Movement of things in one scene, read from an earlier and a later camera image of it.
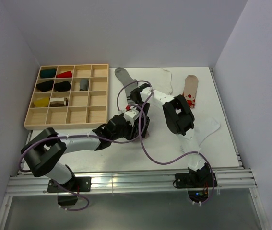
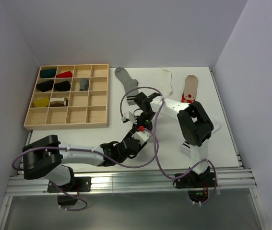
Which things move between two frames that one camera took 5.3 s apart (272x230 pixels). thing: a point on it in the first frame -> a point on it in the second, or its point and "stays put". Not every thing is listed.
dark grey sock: [84, 84] stays put
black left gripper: [133, 132] -> [133, 132]
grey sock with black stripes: [125, 78] stays put
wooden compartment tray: [70, 96] stays put
